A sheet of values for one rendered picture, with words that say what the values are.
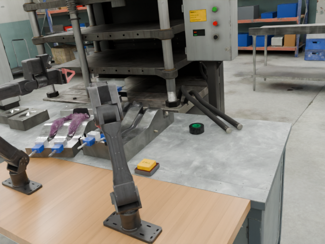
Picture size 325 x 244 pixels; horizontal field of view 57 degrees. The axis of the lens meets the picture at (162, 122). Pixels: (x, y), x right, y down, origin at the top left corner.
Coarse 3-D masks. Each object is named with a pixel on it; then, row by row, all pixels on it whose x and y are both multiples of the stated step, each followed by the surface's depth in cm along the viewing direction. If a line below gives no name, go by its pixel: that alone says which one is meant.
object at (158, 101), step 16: (96, 80) 300; (160, 80) 274; (176, 80) 268; (192, 80) 263; (64, 96) 259; (80, 96) 253; (144, 96) 234; (160, 96) 230; (192, 96) 221; (176, 112) 200
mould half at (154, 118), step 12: (132, 108) 166; (156, 108) 162; (132, 120) 159; (144, 120) 156; (156, 120) 159; (168, 120) 171; (132, 132) 148; (144, 132) 149; (96, 144) 143; (132, 144) 141; (144, 144) 150; (96, 156) 146; (108, 156) 142; (132, 156) 142
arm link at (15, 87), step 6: (6, 84) 118; (12, 84) 118; (18, 84) 120; (0, 90) 115; (6, 90) 117; (12, 90) 118; (18, 90) 120; (24, 90) 122; (0, 96) 115; (6, 96) 117; (12, 96) 119
